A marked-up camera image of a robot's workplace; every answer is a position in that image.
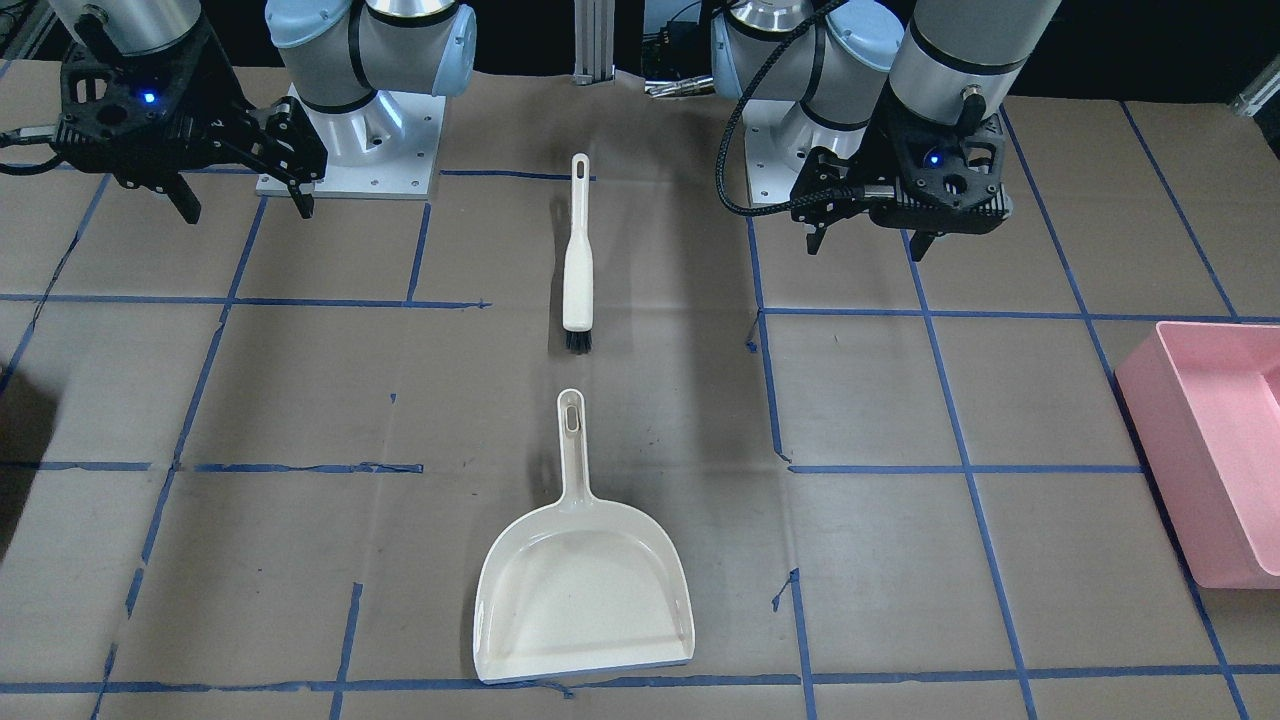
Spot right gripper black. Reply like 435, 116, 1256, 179
50, 20, 326, 225

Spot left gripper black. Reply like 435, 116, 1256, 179
790, 100, 1012, 263

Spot beige hand brush black bristles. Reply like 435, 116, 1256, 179
561, 152, 594, 354

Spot beige plastic dustpan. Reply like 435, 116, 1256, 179
472, 388, 696, 684

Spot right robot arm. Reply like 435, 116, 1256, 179
3, 1, 477, 224

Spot pink plastic bin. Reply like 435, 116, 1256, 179
1116, 322, 1279, 591

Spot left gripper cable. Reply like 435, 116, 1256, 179
714, 0, 896, 217

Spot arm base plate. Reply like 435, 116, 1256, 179
306, 91, 447, 201
741, 99, 867, 208

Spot aluminium frame post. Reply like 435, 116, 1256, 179
572, 0, 616, 86

